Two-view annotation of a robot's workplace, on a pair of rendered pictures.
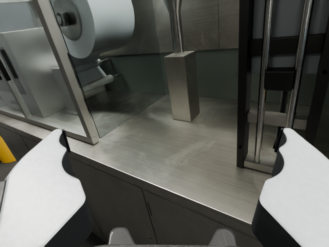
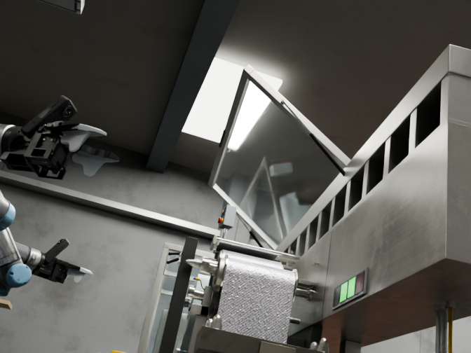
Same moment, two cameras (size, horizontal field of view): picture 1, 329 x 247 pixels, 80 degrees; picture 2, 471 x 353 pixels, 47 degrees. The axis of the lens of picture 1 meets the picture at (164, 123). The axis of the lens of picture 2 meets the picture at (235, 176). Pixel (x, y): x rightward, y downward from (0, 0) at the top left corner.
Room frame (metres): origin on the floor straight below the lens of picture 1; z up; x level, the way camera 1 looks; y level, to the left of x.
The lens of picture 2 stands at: (-0.99, -1.90, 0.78)
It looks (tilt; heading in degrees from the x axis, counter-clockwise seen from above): 25 degrees up; 46
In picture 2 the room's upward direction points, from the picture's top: 12 degrees clockwise
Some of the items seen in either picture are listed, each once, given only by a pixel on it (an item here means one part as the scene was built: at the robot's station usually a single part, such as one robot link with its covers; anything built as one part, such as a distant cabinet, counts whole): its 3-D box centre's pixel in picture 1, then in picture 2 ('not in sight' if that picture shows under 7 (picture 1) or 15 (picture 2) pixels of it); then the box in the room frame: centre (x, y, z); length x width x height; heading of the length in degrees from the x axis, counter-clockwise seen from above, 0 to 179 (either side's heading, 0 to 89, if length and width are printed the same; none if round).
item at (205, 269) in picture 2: not in sight; (208, 266); (0.40, -0.39, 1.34); 0.06 x 0.06 x 0.06; 51
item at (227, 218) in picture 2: not in sight; (226, 217); (0.63, -0.19, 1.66); 0.07 x 0.07 x 0.10; 62
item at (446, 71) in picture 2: not in sight; (289, 260); (0.96, -0.32, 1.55); 3.08 x 0.08 x 0.23; 51
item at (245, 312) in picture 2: not in sight; (253, 319); (0.32, -0.73, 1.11); 0.23 x 0.01 x 0.18; 141
